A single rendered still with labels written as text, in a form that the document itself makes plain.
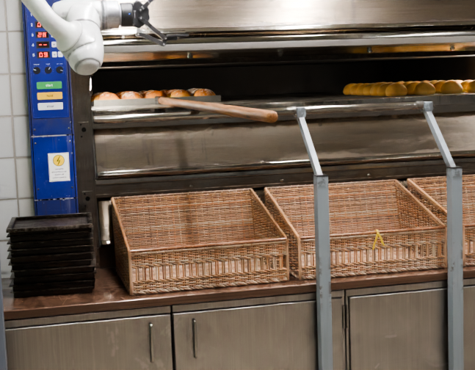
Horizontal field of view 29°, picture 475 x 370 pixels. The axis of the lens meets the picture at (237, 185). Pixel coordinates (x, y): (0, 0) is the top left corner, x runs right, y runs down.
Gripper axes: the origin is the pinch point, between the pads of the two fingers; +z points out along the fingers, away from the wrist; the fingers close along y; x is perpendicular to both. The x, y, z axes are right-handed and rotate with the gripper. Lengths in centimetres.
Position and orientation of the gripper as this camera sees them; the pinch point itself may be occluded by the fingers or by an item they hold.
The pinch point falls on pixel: (183, 13)
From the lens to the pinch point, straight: 297.9
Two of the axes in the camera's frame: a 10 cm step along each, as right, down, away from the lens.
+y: 0.4, 9.9, 1.2
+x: 2.2, 1.0, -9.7
